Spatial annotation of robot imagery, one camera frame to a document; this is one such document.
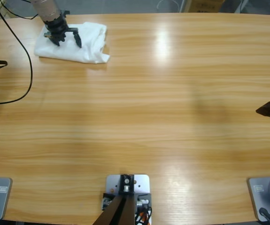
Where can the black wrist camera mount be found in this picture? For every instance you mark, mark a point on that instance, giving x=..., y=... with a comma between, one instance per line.
x=64, y=13

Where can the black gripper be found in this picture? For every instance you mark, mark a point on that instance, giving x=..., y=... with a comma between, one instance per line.
x=57, y=29

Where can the white T-shirt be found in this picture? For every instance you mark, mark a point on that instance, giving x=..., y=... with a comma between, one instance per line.
x=90, y=47

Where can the white mount block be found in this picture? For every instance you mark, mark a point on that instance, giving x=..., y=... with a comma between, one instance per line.
x=141, y=182

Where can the light wooden plank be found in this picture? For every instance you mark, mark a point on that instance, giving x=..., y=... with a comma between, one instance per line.
x=187, y=5

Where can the black clamp bracket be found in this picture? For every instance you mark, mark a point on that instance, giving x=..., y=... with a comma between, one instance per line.
x=145, y=195

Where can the brown cardboard box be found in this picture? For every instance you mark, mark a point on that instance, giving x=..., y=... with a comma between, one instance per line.
x=205, y=5

